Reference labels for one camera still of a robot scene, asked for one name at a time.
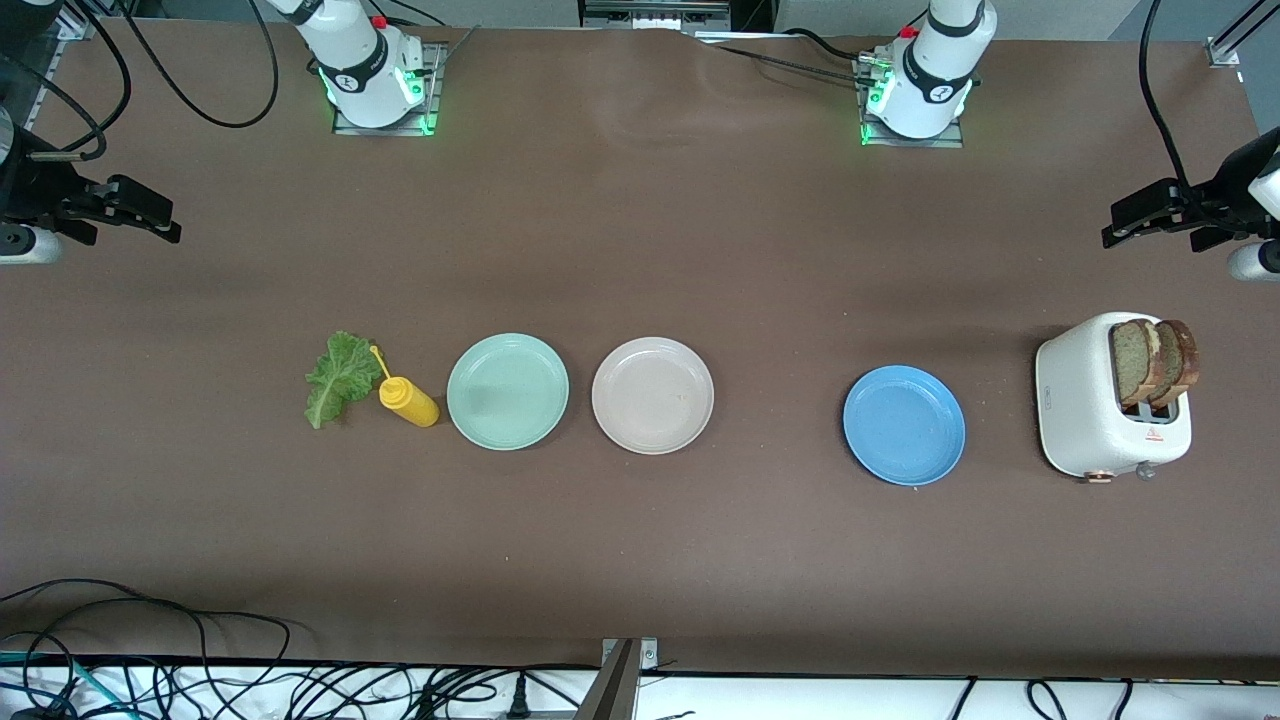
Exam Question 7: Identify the light crust bread slice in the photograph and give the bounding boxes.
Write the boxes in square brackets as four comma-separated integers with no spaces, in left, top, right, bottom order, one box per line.
[1110,320,1169,406]

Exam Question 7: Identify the dark crust bread slice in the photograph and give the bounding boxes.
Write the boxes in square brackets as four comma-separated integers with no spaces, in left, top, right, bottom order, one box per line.
[1155,320,1200,409]

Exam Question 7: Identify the aluminium table edge rail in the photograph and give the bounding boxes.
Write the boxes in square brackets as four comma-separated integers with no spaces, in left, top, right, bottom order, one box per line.
[20,0,101,131]

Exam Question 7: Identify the yellow mustard squeeze bottle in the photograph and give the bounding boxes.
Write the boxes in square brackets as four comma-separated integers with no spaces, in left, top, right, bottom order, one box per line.
[369,345,441,429]

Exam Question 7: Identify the teal cable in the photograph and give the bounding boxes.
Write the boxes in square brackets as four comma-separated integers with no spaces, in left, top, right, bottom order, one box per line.
[0,650,131,720]

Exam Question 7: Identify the green lettuce leaf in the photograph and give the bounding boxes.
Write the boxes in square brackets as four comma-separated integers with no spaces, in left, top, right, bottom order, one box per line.
[304,331,385,431]

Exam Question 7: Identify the beige plate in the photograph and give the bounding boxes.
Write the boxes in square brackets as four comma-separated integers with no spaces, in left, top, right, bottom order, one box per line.
[591,337,716,456]

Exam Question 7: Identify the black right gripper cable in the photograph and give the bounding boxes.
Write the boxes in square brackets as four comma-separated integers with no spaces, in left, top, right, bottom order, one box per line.
[0,0,133,161]

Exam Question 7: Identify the grey metal bracket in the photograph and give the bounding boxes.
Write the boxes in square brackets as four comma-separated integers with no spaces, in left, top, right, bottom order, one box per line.
[575,638,661,720]

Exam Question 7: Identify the white toaster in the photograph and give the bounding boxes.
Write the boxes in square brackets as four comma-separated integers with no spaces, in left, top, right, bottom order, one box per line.
[1035,312,1193,483]

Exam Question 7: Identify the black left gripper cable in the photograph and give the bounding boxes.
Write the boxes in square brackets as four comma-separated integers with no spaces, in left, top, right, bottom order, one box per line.
[1140,0,1201,191]

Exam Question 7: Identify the black base power cables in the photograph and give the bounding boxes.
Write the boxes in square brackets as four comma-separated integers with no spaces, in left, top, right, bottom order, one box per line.
[695,28,886,91]

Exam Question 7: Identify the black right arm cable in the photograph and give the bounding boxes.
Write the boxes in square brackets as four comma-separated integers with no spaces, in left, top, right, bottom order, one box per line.
[115,0,279,129]

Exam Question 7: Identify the metal frame with slots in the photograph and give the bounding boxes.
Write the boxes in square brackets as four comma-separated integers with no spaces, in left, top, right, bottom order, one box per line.
[578,0,736,36]

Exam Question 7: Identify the blue plate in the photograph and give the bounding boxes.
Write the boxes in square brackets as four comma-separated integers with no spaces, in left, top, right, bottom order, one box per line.
[842,365,967,488]

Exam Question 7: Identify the mint green plate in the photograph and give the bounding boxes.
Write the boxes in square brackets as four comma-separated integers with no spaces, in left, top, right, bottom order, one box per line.
[446,333,570,452]

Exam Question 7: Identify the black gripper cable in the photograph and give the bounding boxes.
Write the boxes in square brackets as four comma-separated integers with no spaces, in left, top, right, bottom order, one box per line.
[0,0,133,161]
[1140,0,1201,191]

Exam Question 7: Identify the aluminium profile corner post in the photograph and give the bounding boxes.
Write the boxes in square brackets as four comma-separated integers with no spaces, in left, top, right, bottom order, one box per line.
[1205,0,1280,69]

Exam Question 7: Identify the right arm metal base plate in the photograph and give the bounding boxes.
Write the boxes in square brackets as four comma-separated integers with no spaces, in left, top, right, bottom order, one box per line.
[332,42,446,137]

